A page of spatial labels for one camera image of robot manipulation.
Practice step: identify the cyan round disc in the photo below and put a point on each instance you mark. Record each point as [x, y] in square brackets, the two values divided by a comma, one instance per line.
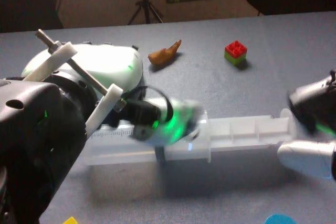
[278, 219]

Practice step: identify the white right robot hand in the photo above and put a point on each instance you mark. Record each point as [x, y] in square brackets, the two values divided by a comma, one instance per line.
[304, 155]

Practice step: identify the brown toy chicken wing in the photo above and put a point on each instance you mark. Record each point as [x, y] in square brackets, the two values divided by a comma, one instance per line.
[162, 55]

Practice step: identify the large translucent plastic syringe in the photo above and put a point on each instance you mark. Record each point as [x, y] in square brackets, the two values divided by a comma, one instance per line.
[236, 129]

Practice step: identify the small yellow block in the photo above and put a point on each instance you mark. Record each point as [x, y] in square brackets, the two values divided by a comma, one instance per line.
[71, 221]

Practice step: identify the red and green toy brick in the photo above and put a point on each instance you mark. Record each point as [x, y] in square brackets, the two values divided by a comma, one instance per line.
[235, 52]

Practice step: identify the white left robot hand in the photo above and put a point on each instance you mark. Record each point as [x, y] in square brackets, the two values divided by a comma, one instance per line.
[113, 64]

